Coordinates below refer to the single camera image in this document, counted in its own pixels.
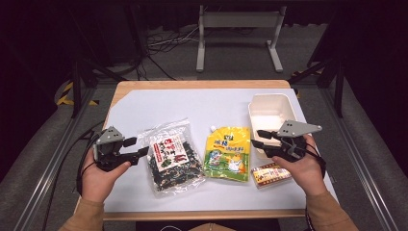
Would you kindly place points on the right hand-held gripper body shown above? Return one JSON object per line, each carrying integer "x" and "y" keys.
{"x": 293, "y": 142}

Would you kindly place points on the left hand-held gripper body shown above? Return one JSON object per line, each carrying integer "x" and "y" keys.
{"x": 107, "y": 154}

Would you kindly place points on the white plastic container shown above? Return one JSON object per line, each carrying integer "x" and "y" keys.
{"x": 269, "y": 110}

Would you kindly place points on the clear bag of dried seaweed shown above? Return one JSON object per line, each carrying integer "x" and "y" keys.
{"x": 173, "y": 160}

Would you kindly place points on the yellow seasoning pouch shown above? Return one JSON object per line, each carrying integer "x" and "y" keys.
{"x": 227, "y": 154}

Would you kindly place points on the person's left hand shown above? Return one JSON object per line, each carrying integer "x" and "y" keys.
{"x": 96, "y": 183}

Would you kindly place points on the person's right hand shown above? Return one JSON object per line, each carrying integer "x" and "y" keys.
{"x": 306, "y": 173}

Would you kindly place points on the small brown yellow packet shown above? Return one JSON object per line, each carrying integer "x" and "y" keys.
{"x": 267, "y": 176}

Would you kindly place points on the black tripod stand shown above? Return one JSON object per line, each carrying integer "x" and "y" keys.
{"x": 339, "y": 93}
{"x": 76, "y": 89}

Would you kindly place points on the white table mat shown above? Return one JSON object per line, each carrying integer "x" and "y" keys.
{"x": 198, "y": 106}

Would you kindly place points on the yellow black hazard tape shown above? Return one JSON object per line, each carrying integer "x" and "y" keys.
{"x": 64, "y": 93}

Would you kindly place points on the brown cardboard box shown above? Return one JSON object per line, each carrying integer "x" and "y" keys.
{"x": 211, "y": 228}

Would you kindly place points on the grey metal stand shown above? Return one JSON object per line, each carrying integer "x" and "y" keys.
{"x": 239, "y": 19}

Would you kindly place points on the aluminium rail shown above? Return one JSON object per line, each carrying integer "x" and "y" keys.
{"x": 54, "y": 160}
{"x": 359, "y": 160}

